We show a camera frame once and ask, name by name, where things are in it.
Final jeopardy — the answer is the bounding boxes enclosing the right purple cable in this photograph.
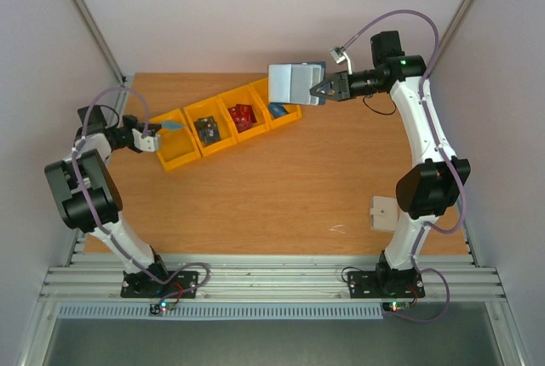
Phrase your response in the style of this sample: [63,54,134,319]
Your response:
[340,9,467,323]

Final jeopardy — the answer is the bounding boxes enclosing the blue card in bin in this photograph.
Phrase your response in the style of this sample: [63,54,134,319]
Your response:
[267,103,289,118]

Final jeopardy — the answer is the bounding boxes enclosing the teal credit card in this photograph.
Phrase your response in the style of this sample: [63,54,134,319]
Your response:
[161,120,185,131]

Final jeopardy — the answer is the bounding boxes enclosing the yellow bin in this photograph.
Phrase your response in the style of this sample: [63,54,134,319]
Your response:
[150,108,201,172]
[183,96,238,157]
[250,77,302,129]
[218,84,271,142]

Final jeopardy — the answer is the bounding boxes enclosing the blue card holder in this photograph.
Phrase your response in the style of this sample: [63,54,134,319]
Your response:
[267,61,326,106]

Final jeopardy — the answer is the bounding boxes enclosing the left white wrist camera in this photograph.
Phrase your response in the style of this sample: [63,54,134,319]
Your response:
[130,129,162,153]

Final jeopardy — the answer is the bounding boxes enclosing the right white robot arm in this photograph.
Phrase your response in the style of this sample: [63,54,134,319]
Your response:
[310,31,471,299]

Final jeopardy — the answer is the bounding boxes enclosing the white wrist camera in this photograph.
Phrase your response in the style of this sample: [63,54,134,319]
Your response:
[130,129,162,153]
[330,46,353,75]

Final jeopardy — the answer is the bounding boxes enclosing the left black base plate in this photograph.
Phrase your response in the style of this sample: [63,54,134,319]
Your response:
[120,271,199,299]

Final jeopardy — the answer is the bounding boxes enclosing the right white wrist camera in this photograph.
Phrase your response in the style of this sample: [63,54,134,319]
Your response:
[330,46,353,75]

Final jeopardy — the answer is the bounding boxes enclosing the aluminium rail frame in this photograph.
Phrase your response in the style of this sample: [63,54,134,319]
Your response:
[39,253,506,302]

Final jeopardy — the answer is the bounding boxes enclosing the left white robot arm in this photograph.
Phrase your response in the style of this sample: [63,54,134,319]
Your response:
[44,105,172,297]

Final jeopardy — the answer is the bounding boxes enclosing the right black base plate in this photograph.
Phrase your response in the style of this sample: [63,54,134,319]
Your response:
[346,270,426,300]

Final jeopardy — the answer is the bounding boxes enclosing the black cards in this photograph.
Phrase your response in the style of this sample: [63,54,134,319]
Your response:
[194,116,221,146]

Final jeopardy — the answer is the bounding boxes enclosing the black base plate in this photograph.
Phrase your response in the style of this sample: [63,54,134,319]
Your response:
[120,271,199,299]
[346,270,426,300]

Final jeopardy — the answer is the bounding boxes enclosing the beige card holder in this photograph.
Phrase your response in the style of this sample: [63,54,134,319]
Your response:
[370,196,399,232]

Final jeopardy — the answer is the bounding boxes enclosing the grey slotted cable duct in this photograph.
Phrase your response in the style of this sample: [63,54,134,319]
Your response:
[58,302,383,321]

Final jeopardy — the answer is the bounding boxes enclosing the red cards in bin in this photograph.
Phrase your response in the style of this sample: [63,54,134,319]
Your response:
[227,104,256,133]

